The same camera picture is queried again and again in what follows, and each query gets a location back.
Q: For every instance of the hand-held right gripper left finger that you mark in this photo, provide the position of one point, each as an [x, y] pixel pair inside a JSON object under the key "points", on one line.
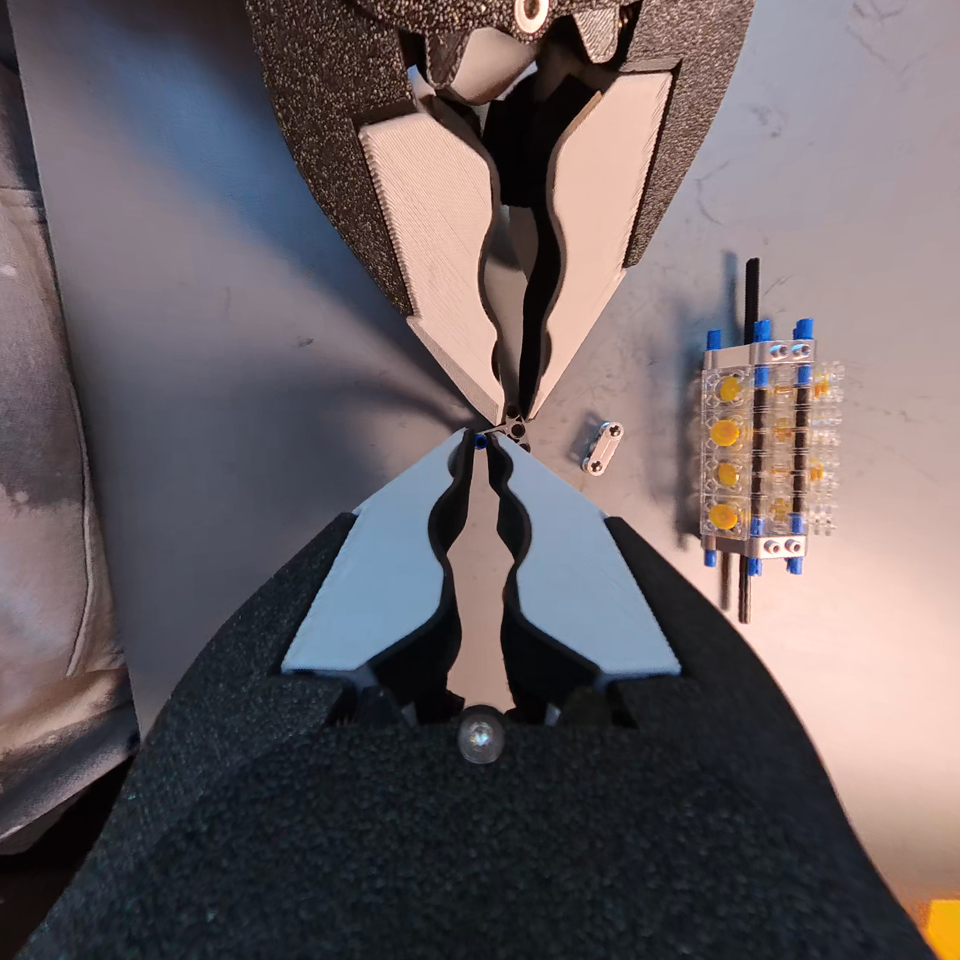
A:
{"points": [[368, 593]]}

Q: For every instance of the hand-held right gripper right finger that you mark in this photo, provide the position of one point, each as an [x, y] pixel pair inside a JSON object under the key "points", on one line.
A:
{"points": [[593, 593]]}

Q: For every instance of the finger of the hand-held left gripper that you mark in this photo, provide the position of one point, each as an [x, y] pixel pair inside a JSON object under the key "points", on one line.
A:
{"points": [[608, 195], [435, 225]]}

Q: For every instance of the small grey holed beam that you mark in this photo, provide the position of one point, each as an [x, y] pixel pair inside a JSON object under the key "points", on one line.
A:
{"points": [[600, 447]]}

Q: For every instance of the small grey angled beam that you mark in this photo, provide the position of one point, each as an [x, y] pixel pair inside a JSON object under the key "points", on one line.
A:
{"points": [[515, 431]]}

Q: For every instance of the transparent brick engine model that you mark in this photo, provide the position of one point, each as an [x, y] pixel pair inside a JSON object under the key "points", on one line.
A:
{"points": [[765, 435]]}

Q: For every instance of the yellow plastic bin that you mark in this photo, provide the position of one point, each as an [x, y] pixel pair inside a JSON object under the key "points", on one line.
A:
{"points": [[942, 930]]}

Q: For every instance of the grey desk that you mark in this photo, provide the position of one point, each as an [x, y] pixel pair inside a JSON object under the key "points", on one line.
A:
{"points": [[225, 300]]}

